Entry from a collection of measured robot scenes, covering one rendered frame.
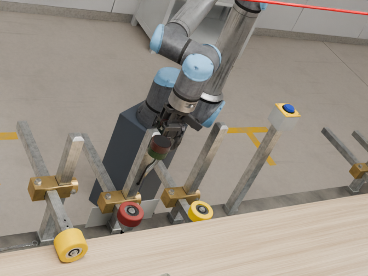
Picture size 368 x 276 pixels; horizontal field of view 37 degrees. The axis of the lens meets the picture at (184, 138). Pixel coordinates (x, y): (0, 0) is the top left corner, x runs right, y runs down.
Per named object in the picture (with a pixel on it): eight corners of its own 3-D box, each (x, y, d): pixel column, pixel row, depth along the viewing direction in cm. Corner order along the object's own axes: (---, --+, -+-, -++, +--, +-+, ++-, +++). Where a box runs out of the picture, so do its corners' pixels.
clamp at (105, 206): (96, 202, 182) (100, 191, 179) (132, 197, 189) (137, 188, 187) (102, 215, 179) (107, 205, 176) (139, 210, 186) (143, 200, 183)
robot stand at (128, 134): (87, 199, 296) (119, 113, 262) (116, 180, 316) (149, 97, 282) (123, 228, 290) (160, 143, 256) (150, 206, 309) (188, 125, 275)
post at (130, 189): (105, 230, 194) (148, 126, 167) (114, 229, 196) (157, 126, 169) (109, 238, 192) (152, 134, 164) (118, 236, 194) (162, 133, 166)
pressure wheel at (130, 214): (105, 225, 179) (115, 201, 172) (127, 222, 184) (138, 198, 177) (115, 245, 174) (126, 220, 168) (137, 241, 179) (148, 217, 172)
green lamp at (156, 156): (144, 147, 167) (146, 141, 165) (161, 145, 170) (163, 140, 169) (152, 160, 163) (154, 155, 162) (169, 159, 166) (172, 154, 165)
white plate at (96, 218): (84, 226, 188) (91, 206, 183) (150, 216, 203) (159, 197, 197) (85, 228, 188) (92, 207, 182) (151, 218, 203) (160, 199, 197)
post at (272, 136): (222, 207, 221) (271, 120, 195) (231, 205, 224) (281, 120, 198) (227, 215, 218) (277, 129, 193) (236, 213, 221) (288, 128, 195)
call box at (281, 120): (265, 120, 196) (275, 103, 191) (280, 119, 200) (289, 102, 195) (276, 133, 192) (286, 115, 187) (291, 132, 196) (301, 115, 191)
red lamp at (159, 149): (146, 140, 165) (148, 134, 164) (164, 139, 168) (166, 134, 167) (155, 154, 162) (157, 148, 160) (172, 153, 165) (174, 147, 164)
